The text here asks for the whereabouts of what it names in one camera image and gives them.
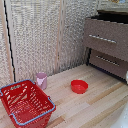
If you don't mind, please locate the brown drawer cabinet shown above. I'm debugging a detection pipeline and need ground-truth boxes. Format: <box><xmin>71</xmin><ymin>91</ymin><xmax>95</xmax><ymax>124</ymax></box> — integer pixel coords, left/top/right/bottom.
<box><xmin>81</xmin><ymin>9</ymin><xmax>128</xmax><ymax>82</ymax></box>

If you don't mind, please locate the red plastic bowl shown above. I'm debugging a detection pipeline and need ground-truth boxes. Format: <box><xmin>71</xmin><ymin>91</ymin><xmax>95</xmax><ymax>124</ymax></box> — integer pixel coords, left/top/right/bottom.
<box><xmin>70</xmin><ymin>79</ymin><xmax>89</xmax><ymax>95</ymax></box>

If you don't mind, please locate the pink plastic cup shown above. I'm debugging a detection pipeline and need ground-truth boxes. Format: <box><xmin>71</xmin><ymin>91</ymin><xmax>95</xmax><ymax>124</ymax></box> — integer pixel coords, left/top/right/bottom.
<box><xmin>35</xmin><ymin>72</ymin><xmax>48</xmax><ymax>91</ymax></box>

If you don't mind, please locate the red plastic shopping basket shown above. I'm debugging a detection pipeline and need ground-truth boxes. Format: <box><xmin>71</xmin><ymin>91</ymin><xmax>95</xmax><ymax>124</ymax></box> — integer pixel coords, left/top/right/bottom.
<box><xmin>0</xmin><ymin>79</ymin><xmax>57</xmax><ymax>128</ymax></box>

